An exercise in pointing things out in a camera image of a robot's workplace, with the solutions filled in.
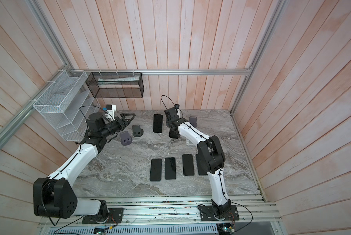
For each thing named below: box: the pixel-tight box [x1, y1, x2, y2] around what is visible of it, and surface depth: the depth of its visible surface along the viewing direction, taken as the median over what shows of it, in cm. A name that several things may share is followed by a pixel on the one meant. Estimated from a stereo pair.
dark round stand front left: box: [120, 130, 133, 146], surface depth 100 cm
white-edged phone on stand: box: [152, 113, 164, 135], surface depth 107 cm
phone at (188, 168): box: [182, 154, 195, 176], surface depth 95 cm
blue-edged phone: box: [149, 158, 163, 182], surface depth 90 cm
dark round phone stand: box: [132, 124, 144, 138], surface depth 106 cm
